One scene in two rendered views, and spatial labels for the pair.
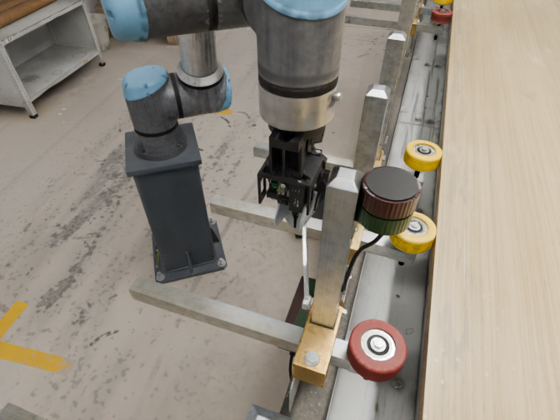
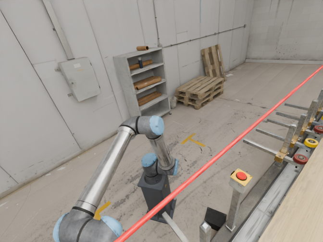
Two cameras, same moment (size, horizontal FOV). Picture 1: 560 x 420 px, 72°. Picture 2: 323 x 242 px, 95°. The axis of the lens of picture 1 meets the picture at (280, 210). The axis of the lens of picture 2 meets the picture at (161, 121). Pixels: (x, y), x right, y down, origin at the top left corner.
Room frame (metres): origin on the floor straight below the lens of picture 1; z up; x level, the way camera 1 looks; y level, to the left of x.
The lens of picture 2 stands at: (0.50, -0.33, 1.86)
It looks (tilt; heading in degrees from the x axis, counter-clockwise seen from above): 32 degrees down; 39
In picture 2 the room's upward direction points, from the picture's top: 10 degrees counter-clockwise
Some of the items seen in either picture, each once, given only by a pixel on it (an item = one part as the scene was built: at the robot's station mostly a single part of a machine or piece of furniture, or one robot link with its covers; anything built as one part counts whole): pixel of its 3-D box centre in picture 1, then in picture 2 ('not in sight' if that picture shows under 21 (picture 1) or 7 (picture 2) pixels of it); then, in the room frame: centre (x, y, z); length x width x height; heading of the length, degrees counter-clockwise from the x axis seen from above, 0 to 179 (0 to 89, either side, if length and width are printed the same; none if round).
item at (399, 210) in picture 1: (389, 192); not in sight; (0.31, -0.12, 1.15); 0.06 x 0.06 x 0.02
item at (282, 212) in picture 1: (282, 211); not in sight; (0.42, 0.00, 1.01); 0.06 x 0.03 x 0.09; 161
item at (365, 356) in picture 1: (372, 360); not in sight; (0.26, -0.14, 0.85); 0.08 x 0.08 x 0.11
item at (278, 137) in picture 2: (396, 7); (280, 138); (1.97, -0.55, 0.83); 0.43 x 0.03 x 0.04; 71
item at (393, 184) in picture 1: (372, 249); not in sight; (0.31, -0.11, 1.05); 0.06 x 0.06 x 0.22; 71
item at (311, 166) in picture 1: (293, 158); not in sight; (0.41, -0.02, 1.11); 0.09 x 0.08 x 0.12; 161
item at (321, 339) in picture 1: (321, 336); not in sight; (0.30, -0.07, 0.85); 0.13 x 0.06 x 0.05; 161
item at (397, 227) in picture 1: (385, 208); not in sight; (0.31, -0.12, 1.12); 0.06 x 0.06 x 0.02
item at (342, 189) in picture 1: (327, 298); not in sight; (0.32, -0.07, 0.92); 0.03 x 0.03 x 0.48; 71
